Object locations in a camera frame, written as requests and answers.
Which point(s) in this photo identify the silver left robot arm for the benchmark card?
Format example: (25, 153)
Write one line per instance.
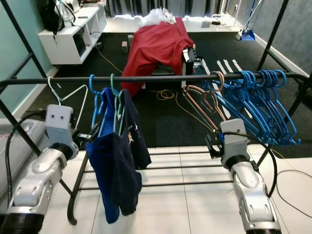
(36, 180)

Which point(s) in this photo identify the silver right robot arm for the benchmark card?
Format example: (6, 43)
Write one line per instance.
(253, 195)

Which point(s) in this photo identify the blue plastic hanger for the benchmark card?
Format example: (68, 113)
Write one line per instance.
(231, 100)
(95, 105)
(286, 122)
(270, 112)
(253, 105)

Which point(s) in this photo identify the green plastic hanger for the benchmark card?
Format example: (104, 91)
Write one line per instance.
(117, 109)

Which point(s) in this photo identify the navy blue hung garment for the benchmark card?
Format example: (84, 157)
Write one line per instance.
(117, 170)

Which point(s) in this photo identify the black metal clothes rack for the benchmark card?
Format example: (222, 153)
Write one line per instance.
(165, 78)

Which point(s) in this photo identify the black box device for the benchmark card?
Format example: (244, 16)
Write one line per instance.
(190, 58)

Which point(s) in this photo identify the white shelf unit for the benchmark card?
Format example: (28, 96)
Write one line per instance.
(63, 48)

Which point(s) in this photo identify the red cloth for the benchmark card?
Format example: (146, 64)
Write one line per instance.
(156, 46)

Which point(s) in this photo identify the black backpack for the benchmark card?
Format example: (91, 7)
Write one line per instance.
(49, 17)

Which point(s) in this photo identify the white crumpled cloth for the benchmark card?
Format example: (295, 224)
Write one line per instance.
(157, 18)

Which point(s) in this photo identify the dark striped curtains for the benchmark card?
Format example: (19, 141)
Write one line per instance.
(151, 6)

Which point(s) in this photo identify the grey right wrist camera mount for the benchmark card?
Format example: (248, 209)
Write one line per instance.
(234, 139)

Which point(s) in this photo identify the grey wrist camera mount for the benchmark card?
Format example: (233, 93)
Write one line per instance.
(61, 124)
(234, 139)

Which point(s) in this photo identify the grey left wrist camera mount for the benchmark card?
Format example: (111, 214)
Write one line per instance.
(61, 124)

